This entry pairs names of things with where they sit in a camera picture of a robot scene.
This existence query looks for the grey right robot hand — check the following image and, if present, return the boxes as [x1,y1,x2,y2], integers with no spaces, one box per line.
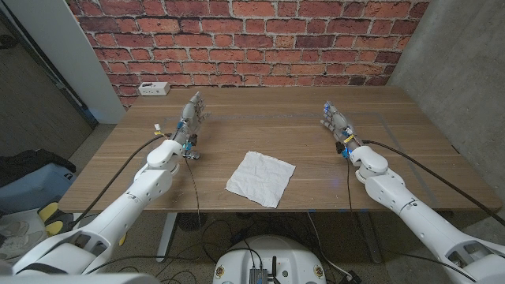
[320,100,364,154]

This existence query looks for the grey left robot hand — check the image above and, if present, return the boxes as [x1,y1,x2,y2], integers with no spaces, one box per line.
[172,91,210,147]

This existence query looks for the white tissue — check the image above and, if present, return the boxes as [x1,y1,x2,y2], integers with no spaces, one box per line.
[225,150,297,209]

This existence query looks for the white robot shoulder housing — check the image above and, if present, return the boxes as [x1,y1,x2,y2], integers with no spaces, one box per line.
[0,273,161,284]

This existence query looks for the white power strip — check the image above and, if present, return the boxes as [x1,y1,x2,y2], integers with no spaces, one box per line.
[137,81,171,97]

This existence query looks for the red brick printed backdrop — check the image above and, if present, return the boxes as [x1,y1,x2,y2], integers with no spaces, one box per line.
[66,0,431,110]

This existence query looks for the black round fan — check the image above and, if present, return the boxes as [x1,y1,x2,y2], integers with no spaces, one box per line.
[176,212,208,233]

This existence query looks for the dark table leg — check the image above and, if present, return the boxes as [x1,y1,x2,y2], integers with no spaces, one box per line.
[357,211,383,264]

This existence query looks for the white table leg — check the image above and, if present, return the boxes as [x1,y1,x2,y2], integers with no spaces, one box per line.
[155,212,178,263]

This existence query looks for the white robot torso base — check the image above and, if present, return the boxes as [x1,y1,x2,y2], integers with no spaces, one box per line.
[212,235,327,284]

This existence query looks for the black bag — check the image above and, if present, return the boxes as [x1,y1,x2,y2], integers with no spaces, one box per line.
[0,148,77,186]

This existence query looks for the small grey electronics box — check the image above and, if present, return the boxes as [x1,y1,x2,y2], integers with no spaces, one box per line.
[249,267,269,284]

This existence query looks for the yellow and black object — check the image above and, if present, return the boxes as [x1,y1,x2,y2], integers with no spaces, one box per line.
[37,200,75,237]

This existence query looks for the white sneaker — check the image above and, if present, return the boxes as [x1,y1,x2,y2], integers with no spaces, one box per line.
[3,230,49,263]
[0,218,32,242]

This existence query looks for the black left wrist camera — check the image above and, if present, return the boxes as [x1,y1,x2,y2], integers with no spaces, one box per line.
[181,133,199,155]

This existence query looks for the right wrist connector wires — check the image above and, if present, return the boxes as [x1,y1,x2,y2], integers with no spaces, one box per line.
[335,133,356,159]

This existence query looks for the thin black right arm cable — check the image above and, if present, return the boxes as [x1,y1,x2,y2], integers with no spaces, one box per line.
[345,157,354,215]

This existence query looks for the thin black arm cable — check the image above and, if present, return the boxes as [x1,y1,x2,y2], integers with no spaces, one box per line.
[183,155,202,230]
[345,157,354,215]

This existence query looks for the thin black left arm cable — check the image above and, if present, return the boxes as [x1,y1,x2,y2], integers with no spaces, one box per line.
[183,155,202,230]

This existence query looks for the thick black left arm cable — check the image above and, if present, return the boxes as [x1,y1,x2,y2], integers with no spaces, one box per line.
[69,133,174,232]

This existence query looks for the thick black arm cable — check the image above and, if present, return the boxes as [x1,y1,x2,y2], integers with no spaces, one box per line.
[361,139,505,226]
[69,133,174,232]

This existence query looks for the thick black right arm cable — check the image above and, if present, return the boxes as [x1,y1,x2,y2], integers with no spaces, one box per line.
[361,139,505,226]

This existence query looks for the white floor cable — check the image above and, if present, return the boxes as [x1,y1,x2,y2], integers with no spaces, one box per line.
[306,212,352,278]

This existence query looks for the black floor cable loop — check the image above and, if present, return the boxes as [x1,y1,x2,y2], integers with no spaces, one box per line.
[200,219,238,264]

